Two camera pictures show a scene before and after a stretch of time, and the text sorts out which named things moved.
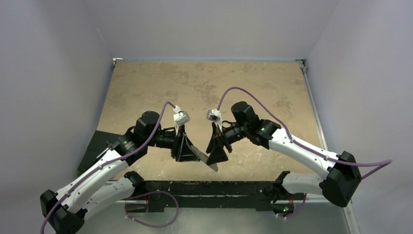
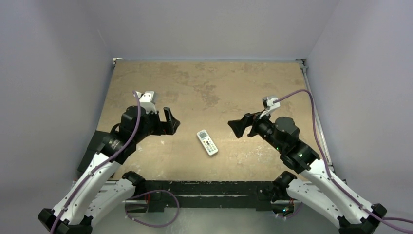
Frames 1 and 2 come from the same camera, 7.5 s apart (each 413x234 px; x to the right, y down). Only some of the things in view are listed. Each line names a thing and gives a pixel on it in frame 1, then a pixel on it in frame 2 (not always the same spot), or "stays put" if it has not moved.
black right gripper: x=218 y=140 → x=251 y=121
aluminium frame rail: x=302 y=62 stays put
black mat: x=97 y=145 stays put
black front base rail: x=161 y=194 stays put
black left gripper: x=181 y=150 → x=166 y=127
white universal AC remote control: x=203 y=158 → x=204 y=137
